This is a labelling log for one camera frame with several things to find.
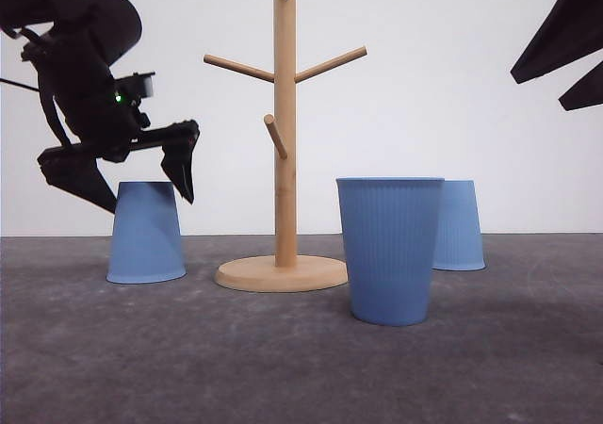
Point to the black image-left gripper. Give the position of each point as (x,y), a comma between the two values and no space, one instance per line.
(82,88)

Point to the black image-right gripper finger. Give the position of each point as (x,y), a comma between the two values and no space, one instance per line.
(570,31)
(587,92)

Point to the blue ribbed cup front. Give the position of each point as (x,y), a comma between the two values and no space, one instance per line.
(391,227)

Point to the black image-left robot arm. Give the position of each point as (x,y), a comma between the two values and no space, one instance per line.
(111,27)

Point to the wooden mug tree stand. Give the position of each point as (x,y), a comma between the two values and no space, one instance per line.
(284,271)

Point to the wrist camera with green LED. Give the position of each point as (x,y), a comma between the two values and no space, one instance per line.
(130,88)

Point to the black cable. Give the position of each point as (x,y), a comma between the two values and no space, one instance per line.
(17,84)

